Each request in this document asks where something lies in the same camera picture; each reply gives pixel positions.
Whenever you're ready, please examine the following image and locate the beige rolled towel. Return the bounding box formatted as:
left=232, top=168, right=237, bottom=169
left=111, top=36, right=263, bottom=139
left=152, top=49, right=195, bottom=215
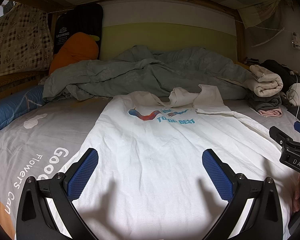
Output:
left=245, top=65, right=283, bottom=98

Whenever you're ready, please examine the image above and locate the white charging cable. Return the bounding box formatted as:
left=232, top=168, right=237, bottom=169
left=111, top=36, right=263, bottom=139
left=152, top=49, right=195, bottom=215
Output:
left=285, top=72, right=300, bottom=126

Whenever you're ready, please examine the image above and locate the grey-green crumpled duvet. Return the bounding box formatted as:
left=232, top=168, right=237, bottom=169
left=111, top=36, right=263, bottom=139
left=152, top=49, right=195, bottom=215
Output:
left=43, top=46, right=253, bottom=101

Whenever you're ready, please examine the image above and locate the white printed t-shirt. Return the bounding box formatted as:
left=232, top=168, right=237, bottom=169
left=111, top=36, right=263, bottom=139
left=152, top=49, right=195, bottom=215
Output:
left=62, top=86, right=296, bottom=239

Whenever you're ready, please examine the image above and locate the person's right hand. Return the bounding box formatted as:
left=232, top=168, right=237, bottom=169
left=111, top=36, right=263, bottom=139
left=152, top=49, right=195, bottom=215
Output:
left=293, top=174, right=300, bottom=213

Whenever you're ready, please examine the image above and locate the pink folded garment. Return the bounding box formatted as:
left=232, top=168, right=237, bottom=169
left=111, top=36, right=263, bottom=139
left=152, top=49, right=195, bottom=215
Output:
left=258, top=108, right=282, bottom=118

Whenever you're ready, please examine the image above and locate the black printed cushion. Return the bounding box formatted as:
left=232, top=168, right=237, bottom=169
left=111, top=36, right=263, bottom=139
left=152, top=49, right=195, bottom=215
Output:
left=53, top=2, right=104, bottom=54

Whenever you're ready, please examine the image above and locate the white plastic bag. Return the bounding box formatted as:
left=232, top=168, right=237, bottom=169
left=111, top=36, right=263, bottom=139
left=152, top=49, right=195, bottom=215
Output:
left=287, top=83, right=300, bottom=106

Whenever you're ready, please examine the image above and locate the checked floral curtain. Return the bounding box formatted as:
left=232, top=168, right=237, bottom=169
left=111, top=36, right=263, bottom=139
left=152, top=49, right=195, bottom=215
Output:
left=0, top=3, right=53, bottom=76

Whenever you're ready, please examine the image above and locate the dark grey folded garment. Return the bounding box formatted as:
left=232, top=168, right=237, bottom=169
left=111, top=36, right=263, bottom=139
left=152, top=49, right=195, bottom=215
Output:
left=247, top=92, right=281, bottom=112

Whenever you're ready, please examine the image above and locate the grey printed bed sheet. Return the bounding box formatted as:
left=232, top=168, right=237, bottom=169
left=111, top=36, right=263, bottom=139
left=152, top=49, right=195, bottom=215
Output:
left=0, top=96, right=300, bottom=240

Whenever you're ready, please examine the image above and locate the wooden bed frame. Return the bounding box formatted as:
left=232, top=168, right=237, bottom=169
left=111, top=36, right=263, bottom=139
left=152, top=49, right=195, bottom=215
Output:
left=0, top=0, right=244, bottom=87

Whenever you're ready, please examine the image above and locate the blue pillow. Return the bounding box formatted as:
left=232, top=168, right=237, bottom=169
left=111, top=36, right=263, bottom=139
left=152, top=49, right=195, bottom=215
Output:
left=0, top=85, right=45, bottom=130

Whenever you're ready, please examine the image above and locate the white wall socket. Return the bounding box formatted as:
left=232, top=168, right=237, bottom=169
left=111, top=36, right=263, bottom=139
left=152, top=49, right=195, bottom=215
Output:
left=292, top=32, right=300, bottom=50

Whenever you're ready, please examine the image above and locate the orange plush cushion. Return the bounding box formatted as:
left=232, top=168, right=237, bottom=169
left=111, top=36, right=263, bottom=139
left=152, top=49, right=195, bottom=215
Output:
left=49, top=32, right=99, bottom=75

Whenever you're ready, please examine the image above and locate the green and white headboard pad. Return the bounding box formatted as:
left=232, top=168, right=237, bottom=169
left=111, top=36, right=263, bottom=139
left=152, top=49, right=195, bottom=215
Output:
left=100, top=0, right=237, bottom=61

